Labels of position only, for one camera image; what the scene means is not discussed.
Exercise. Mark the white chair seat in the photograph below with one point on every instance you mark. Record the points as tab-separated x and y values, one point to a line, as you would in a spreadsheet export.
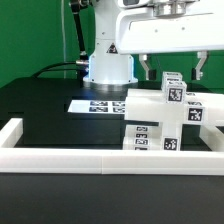
169	129

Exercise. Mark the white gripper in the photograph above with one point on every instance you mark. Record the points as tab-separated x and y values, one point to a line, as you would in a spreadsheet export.
164	26

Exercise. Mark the white U-shaped boundary fence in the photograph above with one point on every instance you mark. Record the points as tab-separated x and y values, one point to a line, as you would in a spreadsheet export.
83	161

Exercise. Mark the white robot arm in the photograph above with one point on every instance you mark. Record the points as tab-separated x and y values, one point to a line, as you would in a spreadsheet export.
108	69

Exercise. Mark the white chair back frame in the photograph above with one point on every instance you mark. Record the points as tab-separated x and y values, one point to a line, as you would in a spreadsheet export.
198	108

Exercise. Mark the white tagged cube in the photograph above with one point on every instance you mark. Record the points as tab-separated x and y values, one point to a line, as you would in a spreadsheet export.
175	92
170	76

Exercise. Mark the white flat tag board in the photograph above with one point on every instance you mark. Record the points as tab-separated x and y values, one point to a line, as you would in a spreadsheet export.
96	106

